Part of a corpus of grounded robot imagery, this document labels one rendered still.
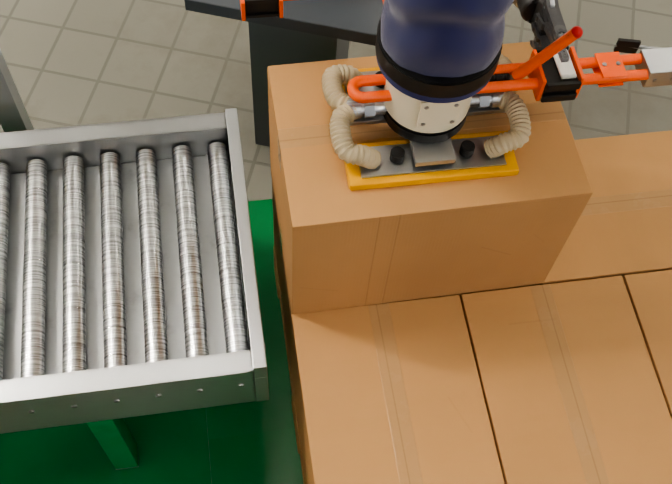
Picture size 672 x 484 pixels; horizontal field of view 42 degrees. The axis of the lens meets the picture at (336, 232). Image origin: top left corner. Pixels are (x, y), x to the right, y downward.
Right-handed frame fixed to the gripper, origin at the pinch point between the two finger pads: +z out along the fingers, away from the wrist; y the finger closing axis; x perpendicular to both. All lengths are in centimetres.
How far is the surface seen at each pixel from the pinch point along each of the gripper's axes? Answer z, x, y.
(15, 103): -47, 119, 51
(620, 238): 10, -26, 53
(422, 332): 28, 27, 53
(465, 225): 20.4, 20.5, 20.2
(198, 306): 16, 77, 52
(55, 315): 11, 110, 58
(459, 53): 11.0, 26.3, -20.8
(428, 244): 20.4, 27.2, 26.4
